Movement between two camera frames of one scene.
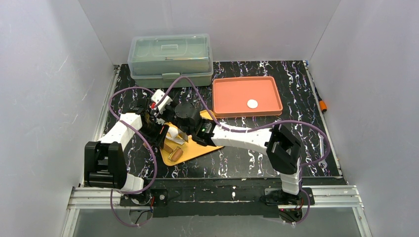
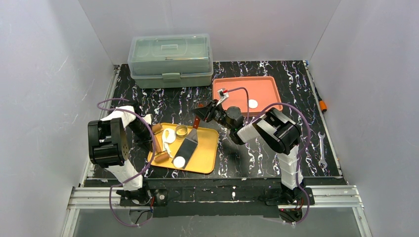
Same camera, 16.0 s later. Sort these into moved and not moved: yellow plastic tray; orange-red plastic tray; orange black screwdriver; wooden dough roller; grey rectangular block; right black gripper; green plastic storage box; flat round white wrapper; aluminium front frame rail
Moved: right black gripper; wooden dough roller; grey rectangular block; yellow plastic tray
Not moved: green plastic storage box; aluminium front frame rail; orange black screwdriver; orange-red plastic tray; flat round white wrapper
